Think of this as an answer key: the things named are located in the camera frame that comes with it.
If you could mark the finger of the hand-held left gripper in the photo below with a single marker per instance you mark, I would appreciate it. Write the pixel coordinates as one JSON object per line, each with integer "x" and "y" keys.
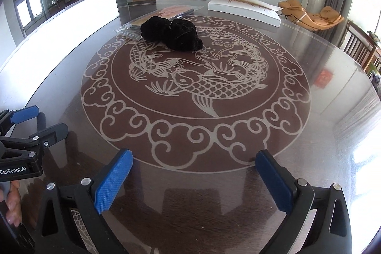
{"x": 25, "y": 114}
{"x": 50, "y": 132}

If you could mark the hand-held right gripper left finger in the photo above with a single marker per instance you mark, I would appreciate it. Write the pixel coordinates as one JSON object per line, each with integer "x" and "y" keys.
{"x": 113, "y": 179}

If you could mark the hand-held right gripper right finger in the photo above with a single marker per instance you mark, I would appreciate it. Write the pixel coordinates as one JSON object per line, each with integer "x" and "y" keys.
{"x": 273, "y": 179}

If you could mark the black velvet pouch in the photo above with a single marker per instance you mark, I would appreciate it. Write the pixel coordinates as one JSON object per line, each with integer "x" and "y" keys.
{"x": 172, "y": 33}

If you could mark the person's left hand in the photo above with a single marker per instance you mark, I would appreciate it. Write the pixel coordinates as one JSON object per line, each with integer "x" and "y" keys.
{"x": 14, "y": 203}

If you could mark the white foam board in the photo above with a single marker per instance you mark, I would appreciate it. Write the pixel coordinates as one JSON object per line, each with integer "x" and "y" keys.
{"x": 59, "y": 30}

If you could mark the window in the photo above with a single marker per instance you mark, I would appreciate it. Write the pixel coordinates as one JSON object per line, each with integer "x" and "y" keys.
{"x": 28, "y": 8}

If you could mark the dark wooden chair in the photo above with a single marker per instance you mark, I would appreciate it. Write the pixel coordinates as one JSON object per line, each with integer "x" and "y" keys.
{"x": 360, "y": 48}

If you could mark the white flat box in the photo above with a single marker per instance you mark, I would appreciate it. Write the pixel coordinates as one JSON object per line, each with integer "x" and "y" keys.
{"x": 247, "y": 14}

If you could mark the orange lounge chair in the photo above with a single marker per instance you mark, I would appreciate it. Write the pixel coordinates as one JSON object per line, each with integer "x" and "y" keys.
{"x": 324, "y": 17}

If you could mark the clear plastic case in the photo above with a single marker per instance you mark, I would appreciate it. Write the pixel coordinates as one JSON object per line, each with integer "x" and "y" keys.
{"x": 172, "y": 11}

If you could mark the cream flat package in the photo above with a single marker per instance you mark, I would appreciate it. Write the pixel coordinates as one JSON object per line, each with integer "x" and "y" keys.
{"x": 256, "y": 2}

